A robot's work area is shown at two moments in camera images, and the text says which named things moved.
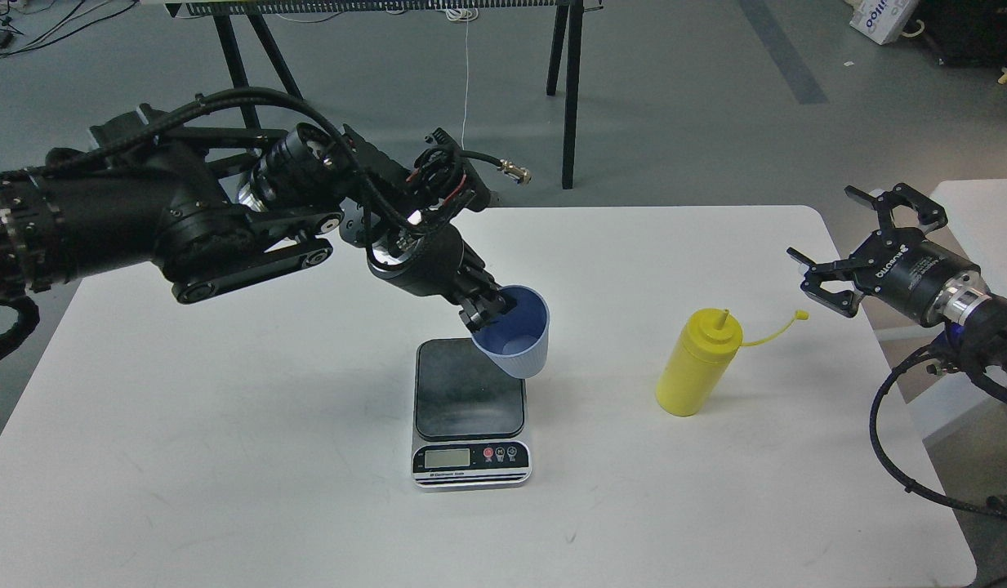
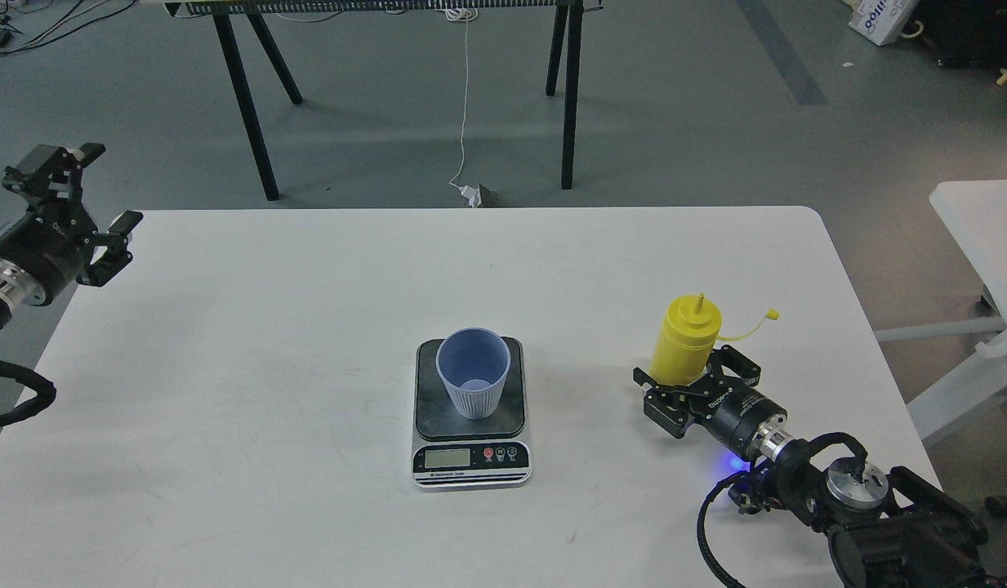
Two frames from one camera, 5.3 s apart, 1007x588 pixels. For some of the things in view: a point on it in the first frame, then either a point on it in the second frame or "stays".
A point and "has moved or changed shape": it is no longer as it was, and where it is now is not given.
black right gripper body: x=898 y=267 -> x=735 y=415
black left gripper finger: x=485 y=308 -> x=117 y=255
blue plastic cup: x=516 y=342 -> x=476 y=361
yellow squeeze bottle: x=707 y=345 has moved or changed shape
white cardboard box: x=882 y=20 stays
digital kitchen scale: x=470 y=420 stays
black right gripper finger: x=929 y=211 -> x=732 y=363
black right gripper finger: x=847 y=270 -> x=671 y=407
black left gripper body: x=438 y=263 -> x=46 y=247
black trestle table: x=566 y=54 stays
